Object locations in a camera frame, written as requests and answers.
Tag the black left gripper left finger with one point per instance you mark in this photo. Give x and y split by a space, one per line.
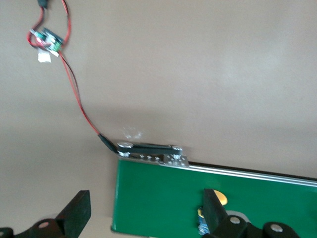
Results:
74 213

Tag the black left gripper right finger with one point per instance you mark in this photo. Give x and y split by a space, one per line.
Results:
215 213

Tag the yellow mushroom push button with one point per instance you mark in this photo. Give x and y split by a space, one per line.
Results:
221 198

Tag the green belt conveyor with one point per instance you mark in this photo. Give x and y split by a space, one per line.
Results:
158 198

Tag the white tape piece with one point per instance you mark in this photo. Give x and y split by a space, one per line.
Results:
44 56

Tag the small black circuit board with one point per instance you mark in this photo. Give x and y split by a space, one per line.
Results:
50 41

